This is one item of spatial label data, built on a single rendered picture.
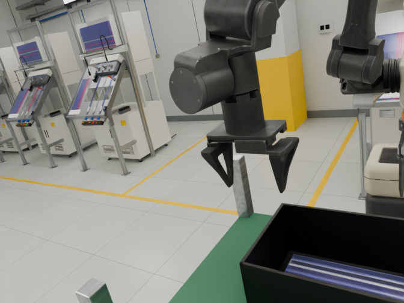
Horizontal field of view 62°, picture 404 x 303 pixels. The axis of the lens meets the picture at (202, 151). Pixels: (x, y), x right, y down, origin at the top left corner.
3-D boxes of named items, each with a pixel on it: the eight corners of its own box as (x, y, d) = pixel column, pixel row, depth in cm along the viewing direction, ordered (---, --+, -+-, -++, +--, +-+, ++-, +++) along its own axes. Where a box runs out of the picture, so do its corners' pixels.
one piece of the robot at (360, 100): (359, 94, 96) (356, 56, 91) (379, 92, 94) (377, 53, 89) (353, 109, 89) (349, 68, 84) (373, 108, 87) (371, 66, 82)
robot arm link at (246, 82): (262, 40, 44) (229, 45, 48) (229, 50, 40) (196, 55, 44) (269, 91, 47) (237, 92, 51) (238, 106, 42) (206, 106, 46)
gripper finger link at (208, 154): (249, 199, 49) (238, 140, 46) (208, 194, 53) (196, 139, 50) (267, 178, 54) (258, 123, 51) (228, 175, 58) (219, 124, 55)
